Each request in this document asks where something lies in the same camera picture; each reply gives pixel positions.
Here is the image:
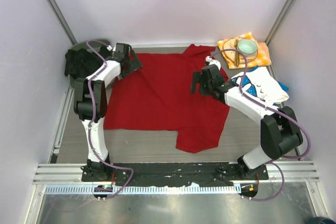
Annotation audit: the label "grey plastic bin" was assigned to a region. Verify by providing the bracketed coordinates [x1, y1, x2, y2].
[66, 38, 111, 90]

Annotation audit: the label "red t-shirt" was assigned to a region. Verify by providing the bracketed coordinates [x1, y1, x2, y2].
[103, 44, 229, 153]

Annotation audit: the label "white daisy print t-shirt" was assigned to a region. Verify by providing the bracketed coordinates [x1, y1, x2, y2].
[231, 67, 289, 104]

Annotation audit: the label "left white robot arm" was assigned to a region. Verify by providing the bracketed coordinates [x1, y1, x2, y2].
[73, 40, 142, 182]

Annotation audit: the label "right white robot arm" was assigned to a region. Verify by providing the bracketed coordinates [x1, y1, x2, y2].
[191, 65, 303, 179]

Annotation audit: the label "beige plate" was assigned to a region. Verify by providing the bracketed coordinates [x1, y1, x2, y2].
[223, 38, 257, 65]

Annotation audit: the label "wooden chopsticks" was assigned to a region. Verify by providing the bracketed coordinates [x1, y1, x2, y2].
[234, 38, 240, 67]

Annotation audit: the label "black t-shirt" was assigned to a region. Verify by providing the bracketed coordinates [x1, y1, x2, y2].
[65, 48, 103, 79]

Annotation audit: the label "light green bowl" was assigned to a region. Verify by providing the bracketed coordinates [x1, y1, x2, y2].
[237, 39, 258, 57]

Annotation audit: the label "orange checkered cloth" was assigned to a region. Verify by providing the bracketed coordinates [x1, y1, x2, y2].
[217, 33, 271, 69]

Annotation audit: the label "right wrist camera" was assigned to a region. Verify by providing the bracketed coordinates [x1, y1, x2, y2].
[205, 56, 222, 70]

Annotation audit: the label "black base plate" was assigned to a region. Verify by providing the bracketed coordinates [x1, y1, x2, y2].
[81, 162, 269, 187]

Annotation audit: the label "white slotted cable duct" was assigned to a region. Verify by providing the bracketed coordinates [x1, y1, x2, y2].
[45, 184, 241, 196]

